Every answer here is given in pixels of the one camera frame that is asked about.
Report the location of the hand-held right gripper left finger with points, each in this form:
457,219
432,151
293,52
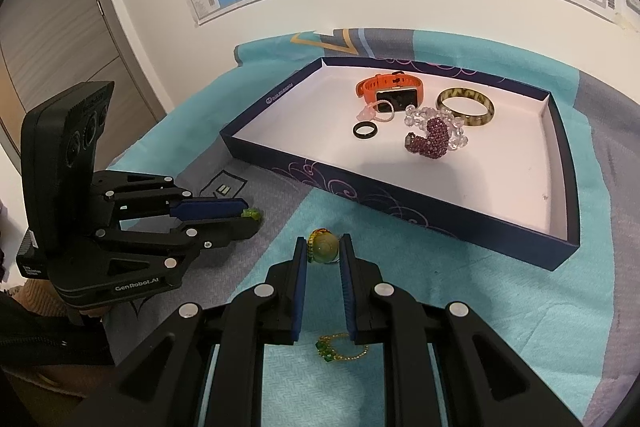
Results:
299,287

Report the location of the navy shallow cardboard box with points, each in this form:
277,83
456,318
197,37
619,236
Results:
500,187

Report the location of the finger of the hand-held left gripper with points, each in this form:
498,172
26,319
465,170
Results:
210,208
220,232

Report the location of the teal grey printed bedsheet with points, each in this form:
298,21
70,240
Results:
500,307

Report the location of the person's left forearm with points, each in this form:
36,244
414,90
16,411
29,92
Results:
40,337

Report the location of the tortoiseshell bangle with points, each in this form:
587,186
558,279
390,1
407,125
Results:
472,121

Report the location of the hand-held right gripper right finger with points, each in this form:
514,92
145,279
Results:
347,287

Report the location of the orange smartwatch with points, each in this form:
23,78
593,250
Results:
370,89

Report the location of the brown wooden door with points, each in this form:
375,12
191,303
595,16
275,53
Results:
60,32

